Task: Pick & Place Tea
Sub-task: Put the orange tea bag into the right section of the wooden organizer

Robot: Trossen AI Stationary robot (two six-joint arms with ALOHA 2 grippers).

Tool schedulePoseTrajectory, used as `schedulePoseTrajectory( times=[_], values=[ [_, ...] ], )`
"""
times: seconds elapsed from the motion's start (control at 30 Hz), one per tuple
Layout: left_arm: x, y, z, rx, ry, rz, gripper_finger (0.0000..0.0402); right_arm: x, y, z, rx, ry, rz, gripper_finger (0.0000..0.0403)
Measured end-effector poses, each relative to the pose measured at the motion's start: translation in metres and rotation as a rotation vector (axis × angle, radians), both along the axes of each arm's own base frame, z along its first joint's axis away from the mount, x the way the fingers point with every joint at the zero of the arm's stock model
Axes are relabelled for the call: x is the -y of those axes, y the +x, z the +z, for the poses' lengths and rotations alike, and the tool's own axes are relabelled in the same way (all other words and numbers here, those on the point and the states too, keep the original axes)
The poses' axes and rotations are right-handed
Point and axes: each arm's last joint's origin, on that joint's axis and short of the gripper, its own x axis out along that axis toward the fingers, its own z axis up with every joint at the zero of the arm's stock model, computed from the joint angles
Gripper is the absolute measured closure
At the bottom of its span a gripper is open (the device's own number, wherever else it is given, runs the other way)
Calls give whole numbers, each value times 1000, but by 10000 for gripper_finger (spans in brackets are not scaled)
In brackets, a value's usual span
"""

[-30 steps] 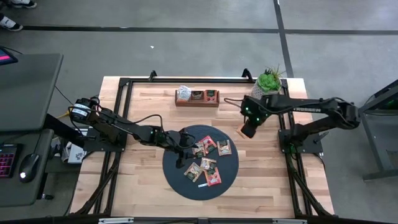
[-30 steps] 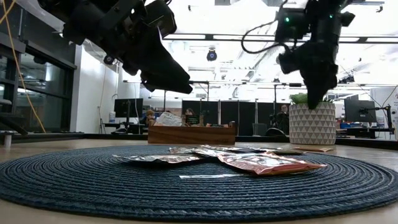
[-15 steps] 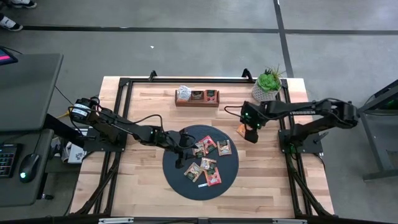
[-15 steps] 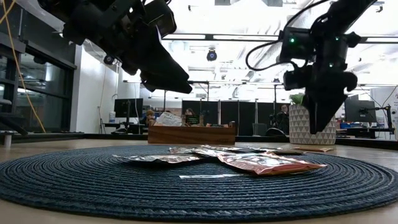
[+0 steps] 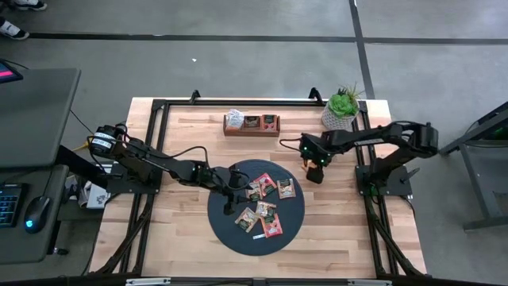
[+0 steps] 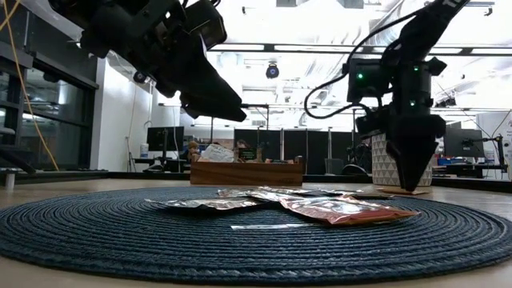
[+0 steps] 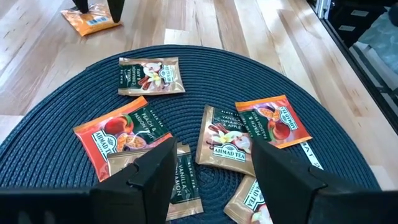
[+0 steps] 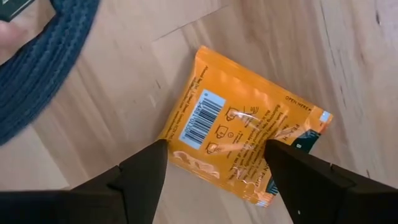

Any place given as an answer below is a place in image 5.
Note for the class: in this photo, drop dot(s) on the person's foot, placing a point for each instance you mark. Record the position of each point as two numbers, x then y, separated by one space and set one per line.
12 29
29 5

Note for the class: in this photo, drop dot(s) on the tan vanilla tea packet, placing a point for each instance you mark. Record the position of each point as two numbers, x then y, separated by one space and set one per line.
247 219
265 208
254 193
285 188
252 121

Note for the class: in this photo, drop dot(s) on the black backlit keyboard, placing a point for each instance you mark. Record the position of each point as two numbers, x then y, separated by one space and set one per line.
10 204

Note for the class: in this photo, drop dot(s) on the brown wooden compartment tray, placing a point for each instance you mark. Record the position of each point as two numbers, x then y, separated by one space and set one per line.
254 133

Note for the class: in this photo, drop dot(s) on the succulent in white patterned pot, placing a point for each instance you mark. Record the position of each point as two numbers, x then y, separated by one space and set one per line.
337 119

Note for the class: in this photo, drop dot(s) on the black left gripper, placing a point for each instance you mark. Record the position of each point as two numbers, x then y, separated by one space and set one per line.
222 180

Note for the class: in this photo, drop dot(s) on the white paper label strip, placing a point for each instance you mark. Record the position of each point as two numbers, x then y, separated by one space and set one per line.
258 236

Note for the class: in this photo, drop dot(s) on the tablet with pink screen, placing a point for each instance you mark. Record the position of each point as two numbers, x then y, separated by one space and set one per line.
8 73

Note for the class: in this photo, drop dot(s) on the black frame hook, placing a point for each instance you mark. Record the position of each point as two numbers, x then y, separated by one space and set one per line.
194 96
316 95

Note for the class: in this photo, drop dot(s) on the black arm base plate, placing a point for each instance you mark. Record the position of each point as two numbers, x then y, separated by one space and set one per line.
119 186
397 186

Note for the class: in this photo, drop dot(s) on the black computer mouse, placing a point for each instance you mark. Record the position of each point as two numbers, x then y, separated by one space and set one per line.
36 214

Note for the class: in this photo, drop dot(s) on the grey keyboard shelf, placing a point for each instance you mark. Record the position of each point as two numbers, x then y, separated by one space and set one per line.
24 246

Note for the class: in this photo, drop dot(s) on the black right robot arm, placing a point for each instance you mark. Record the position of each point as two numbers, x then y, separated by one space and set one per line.
397 135

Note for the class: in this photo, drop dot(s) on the white orange tea sachet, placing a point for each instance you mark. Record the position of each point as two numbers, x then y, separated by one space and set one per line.
235 119

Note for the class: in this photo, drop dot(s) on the black metal cart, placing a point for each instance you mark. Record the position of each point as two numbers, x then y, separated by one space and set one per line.
476 180

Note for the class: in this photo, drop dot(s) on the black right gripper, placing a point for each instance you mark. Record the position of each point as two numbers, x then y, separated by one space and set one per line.
315 149

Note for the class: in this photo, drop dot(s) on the round navy woven placemat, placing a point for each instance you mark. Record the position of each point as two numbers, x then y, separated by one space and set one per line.
238 242

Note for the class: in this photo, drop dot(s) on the silver metal bracket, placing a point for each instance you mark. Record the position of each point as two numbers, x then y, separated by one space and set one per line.
369 282
147 281

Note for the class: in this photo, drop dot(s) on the white printed box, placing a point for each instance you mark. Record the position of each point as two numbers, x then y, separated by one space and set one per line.
97 198

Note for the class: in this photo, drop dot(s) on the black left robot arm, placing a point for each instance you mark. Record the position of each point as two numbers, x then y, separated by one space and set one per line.
158 165

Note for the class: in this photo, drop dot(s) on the large grey desk top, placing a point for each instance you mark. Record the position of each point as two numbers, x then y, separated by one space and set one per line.
35 119

